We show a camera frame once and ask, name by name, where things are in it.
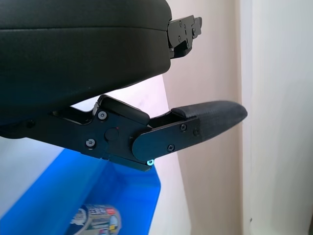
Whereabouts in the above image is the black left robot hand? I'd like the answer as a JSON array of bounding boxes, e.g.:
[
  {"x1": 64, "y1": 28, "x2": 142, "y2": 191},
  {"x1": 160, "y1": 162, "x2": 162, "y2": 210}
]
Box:
[{"x1": 0, "y1": 0, "x2": 248, "y2": 172}]

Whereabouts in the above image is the silver printed can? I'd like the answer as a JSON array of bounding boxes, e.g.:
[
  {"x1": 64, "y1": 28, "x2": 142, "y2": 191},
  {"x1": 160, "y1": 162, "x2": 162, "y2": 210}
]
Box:
[{"x1": 70, "y1": 203, "x2": 122, "y2": 235}]

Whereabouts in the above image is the blue plastic tray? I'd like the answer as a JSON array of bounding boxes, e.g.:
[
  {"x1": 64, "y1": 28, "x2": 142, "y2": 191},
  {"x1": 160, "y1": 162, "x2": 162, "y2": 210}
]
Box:
[{"x1": 0, "y1": 146, "x2": 162, "y2": 235}]

